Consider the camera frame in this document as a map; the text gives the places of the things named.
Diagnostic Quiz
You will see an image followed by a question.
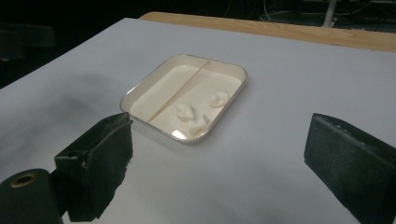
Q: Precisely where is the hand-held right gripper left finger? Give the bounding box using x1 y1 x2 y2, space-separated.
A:
54 112 134 222

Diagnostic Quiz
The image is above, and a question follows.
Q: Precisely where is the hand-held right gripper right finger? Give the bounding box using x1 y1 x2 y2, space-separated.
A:
304 112 396 224

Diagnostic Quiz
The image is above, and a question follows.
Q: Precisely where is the cream square tray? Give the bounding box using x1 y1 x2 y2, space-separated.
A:
120 54 248 145

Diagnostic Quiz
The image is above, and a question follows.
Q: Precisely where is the white soft food piece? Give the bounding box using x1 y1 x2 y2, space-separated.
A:
187 114 211 137
175 103 196 122
209 91 231 109

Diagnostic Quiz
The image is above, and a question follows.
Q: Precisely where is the thin wooden skewer stick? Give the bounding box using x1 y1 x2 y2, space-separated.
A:
146 59 212 123

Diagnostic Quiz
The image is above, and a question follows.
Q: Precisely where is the pale table cover sheet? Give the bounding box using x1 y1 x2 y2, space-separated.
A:
0 17 396 224

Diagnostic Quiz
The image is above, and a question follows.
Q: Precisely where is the white metal stand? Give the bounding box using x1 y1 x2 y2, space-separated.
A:
321 0 339 28

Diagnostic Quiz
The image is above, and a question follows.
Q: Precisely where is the white cable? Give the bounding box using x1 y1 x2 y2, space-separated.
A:
262 0 325 21

